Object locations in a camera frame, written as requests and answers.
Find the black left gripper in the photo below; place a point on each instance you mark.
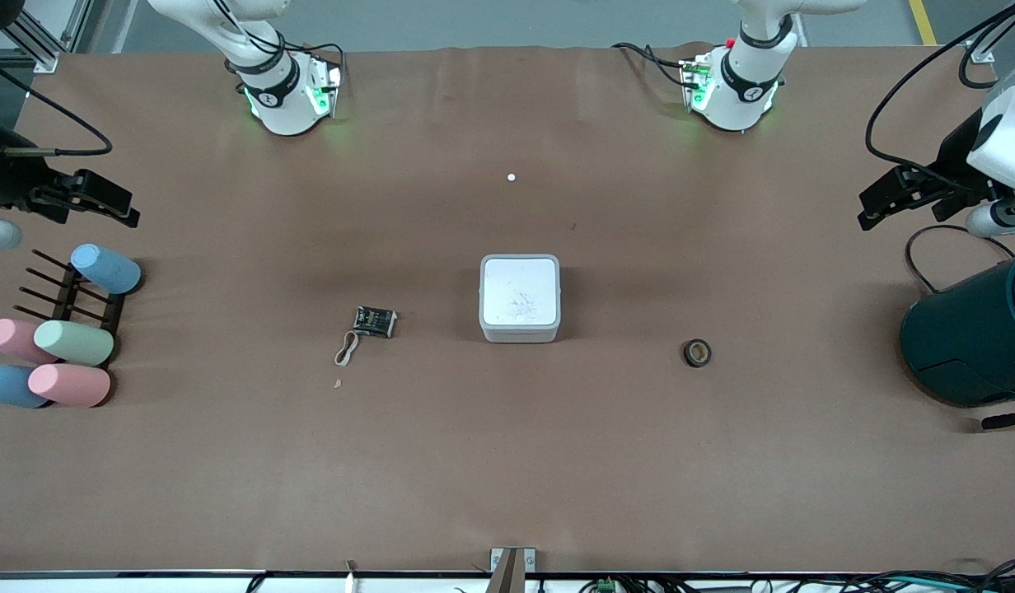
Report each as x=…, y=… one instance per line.
x=955, y=156

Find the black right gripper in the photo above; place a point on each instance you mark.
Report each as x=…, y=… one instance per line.
x=9, y=183

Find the black tape roll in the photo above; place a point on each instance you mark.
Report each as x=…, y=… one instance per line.
x=688, y=352

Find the white power adapter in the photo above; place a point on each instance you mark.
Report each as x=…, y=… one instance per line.
x=520, y=296

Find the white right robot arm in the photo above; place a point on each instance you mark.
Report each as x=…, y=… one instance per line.
x=281, y=107

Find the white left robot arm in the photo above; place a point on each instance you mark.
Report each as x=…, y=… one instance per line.
x=742, y=91

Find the blue plastic cup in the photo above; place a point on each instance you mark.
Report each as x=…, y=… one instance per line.
x=9, y=385
x=105, y=268

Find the dark wooden cup rack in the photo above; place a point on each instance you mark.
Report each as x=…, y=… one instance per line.
x=67, y=303

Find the green plastic cup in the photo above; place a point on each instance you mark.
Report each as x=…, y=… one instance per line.
x=75, y=343

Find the teal electric kettle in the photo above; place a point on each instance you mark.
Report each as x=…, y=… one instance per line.
x=969, y=342

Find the pink plastic cup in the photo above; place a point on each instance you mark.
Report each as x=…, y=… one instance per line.
x=69, y=385
x=9, y=338

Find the beige rubber band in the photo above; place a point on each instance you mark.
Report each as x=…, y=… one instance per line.
x=339, y=356

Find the aluminium frame profile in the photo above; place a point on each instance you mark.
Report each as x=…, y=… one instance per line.
x=46, y=41

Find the metal table edge bracket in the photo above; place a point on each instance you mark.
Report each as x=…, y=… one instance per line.
x=512, y=568

